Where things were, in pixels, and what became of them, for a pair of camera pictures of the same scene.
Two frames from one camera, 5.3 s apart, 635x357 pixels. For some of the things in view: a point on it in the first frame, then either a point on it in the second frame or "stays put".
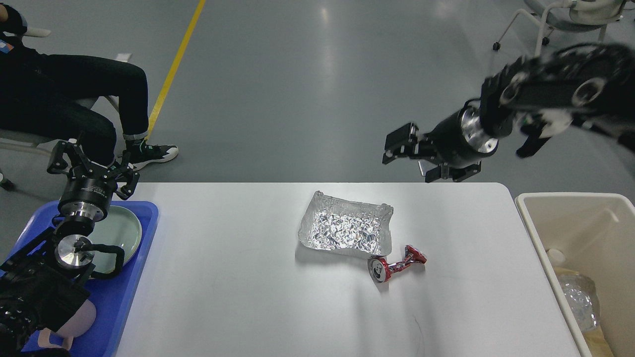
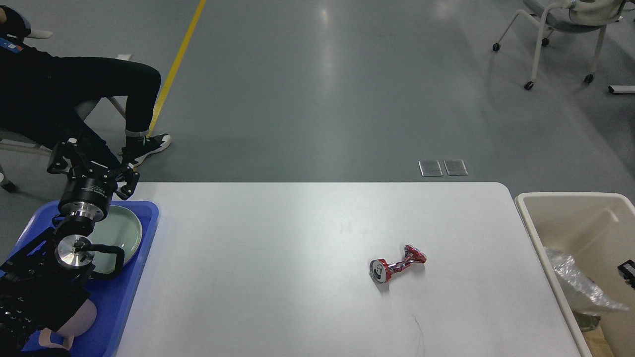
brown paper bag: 597,343 stays put
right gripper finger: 404,142 → 627,271
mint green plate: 120,226 stays put
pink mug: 80,322 stays put
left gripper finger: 82,168 stays put
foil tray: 334,223 → 585,295
